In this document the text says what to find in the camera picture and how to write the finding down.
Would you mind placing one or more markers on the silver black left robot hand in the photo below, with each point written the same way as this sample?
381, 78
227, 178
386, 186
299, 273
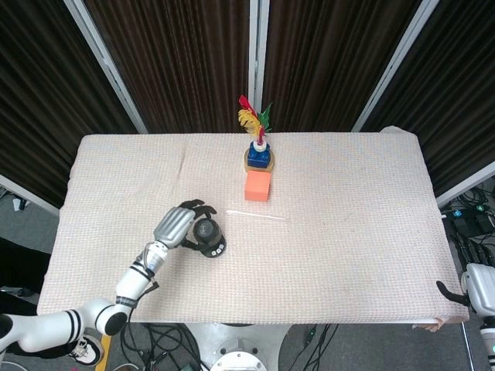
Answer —
174, 226

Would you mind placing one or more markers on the blue toy building brick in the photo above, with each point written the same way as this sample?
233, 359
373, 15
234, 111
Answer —
258, 158

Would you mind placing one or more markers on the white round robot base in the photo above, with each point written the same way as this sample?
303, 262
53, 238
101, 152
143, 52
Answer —
239, 344

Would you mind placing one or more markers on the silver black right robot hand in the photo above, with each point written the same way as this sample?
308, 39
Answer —
481, 286

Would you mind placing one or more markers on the black power strip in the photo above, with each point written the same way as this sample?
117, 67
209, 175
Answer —
466, 222

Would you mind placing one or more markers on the small white box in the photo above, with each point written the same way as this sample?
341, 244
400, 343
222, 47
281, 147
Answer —
19, 203

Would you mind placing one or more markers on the orange foam cube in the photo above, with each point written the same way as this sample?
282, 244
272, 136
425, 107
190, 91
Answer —
257, 187

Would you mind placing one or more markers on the beige waffle table cloth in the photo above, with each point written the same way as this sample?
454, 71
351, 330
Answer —
309, 270

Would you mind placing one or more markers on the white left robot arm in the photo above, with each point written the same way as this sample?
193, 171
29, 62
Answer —
133, 280

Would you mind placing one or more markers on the tan tape roll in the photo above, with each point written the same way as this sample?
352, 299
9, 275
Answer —
272, 162

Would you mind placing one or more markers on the colourful feather shuttlecock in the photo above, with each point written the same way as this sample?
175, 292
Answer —
251, 120

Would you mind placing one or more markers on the white metal frame rail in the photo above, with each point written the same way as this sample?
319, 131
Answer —
27, 193
464, 184

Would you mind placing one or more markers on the upside-down black plastic cup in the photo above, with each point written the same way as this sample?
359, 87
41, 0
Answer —
207, 230

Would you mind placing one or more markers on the white metal frame post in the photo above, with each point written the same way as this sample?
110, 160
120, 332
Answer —
401, 58
105, 62
258, 58

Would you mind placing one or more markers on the white sneaker shoe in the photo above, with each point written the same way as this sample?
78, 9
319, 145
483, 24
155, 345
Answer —
87, 351

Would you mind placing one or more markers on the clear plastic straw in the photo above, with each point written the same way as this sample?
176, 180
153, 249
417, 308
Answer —
255, 215

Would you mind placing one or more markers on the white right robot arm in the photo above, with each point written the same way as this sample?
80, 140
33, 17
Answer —
489, 340

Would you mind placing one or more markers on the dark brown curtain panel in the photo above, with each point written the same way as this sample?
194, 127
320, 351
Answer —
185, 65
38, 96
464, 77
328, 65

